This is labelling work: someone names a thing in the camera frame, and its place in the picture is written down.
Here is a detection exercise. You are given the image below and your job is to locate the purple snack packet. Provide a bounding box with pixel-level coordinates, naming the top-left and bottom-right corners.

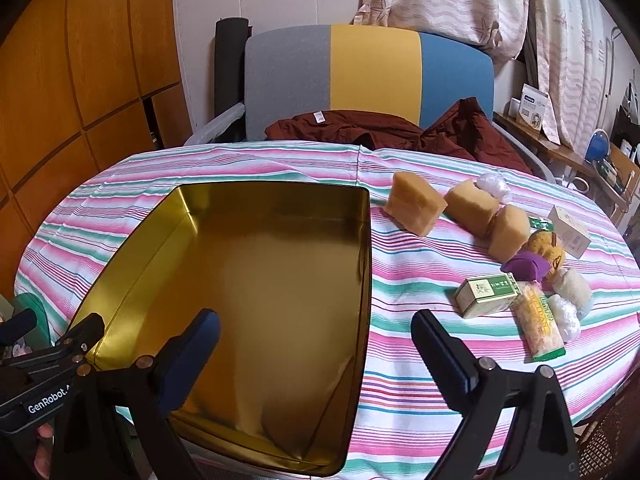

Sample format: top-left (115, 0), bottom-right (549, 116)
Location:
top-left (501, 252), bottom-right (551, 281)

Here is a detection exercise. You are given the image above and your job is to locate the pink wavy striped curtain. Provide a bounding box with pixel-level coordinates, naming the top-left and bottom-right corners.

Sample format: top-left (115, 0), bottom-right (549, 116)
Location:
top-left (527, 0), bottom-right (613, 148)

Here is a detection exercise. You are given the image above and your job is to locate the brown wicker chair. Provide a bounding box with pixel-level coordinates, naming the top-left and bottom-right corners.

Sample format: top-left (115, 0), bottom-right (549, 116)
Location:
top-left (575, 385), bottom-right (640, 480)

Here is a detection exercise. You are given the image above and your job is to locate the clear plastic bag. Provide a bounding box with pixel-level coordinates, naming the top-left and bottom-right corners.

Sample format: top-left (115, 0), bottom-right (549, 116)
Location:
top-left (547, 294), bottom-right (582, 342)
top-left (475, 174), bottom-right (512, 205)

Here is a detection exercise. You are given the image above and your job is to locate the beige carton box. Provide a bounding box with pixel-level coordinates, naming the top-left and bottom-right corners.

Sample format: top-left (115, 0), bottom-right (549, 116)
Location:
top-left (547, 205), bottom-right (592, 260)

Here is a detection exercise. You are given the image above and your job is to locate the grey yellow blue chair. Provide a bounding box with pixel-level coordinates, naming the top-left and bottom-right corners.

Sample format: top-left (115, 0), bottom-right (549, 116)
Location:
top-left (182, 24), bottom-right (556, 181)

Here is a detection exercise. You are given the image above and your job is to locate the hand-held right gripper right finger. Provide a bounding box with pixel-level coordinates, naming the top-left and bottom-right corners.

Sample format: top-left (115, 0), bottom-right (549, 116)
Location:
top-left (411, 309), bottom-right (581, 480)

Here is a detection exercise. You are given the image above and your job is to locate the pink patterned curtain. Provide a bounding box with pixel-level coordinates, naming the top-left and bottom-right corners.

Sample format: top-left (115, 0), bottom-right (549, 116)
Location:
top-left (352, 0), bottom-right (531, 63)

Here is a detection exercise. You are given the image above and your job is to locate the person's left hand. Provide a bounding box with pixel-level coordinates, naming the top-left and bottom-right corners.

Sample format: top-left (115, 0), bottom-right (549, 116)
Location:
top-left (32, 422), bottom-right (57, 480)

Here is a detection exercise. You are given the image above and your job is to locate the maroon garment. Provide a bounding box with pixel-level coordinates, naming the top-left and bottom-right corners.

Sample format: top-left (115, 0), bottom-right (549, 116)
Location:
top-left (265, 97), bottom-right (533, 176)

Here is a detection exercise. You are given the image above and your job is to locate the wooden wardrobe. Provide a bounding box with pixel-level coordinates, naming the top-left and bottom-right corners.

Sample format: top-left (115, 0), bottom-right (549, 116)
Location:
top-left (0, 0), bottom-right (182, 281)

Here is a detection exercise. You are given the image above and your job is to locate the tan cake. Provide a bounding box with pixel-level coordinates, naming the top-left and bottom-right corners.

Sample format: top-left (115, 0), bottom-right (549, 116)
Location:
top-left (384, 171), bottom-right (448, 236)

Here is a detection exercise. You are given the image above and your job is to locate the white and blue box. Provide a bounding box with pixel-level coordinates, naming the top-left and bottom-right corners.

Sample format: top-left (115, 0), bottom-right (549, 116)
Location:
top-left (517, 85), bottom-right (550, 131)

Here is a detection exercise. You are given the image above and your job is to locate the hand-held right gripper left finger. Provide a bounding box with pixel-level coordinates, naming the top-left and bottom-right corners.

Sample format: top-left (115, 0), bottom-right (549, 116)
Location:
top-left (52, 308), bottom-right (222, 480)

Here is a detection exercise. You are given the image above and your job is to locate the striped tablecloth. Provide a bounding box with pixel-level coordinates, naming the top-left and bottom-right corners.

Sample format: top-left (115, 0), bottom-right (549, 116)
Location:
top-left (14, 142), bottom-right (640, 476)

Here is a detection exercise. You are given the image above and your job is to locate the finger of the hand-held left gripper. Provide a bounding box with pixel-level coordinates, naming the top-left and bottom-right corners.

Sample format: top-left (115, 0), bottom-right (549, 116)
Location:
top-left (0, 309), bottom-right (38, 347)
top-left (0, 312), bottom-right (106, 378)

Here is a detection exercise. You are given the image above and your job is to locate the gold tin box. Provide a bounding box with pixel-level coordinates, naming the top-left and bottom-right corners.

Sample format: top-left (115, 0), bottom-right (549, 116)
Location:
top-left (70, 183), bottom-right (372, 477)

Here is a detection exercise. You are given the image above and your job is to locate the cream bun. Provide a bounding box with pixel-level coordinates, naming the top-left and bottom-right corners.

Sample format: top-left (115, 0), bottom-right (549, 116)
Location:
top-left (550, 267), bottom-right (594, 318)

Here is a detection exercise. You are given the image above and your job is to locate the yellow cracker packet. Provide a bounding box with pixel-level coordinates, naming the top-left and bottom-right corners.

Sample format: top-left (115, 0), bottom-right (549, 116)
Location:
top-left (515, 282), bottom-right (566, 363)

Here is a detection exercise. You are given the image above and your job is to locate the tan sponge block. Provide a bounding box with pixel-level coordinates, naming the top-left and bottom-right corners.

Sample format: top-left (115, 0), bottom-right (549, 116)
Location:
top-left (487, 205), bottom-right (531, 262)
top-left (445, 180), bottom-right (501, 240)

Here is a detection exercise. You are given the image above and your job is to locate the yellow knit sock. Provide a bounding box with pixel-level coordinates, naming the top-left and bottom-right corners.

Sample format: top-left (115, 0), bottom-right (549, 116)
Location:
top-left (522, 230), bottom-right (567, 281)

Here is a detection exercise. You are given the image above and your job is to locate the wooden side table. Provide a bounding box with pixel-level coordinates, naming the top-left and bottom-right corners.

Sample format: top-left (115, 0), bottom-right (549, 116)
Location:
top-left (492, 110), bottom-right (631, 211)

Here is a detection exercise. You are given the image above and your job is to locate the green carton box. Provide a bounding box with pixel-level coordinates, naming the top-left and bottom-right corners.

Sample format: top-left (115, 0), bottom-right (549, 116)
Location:
top-left (455, 272), bottom-right (523, 319)

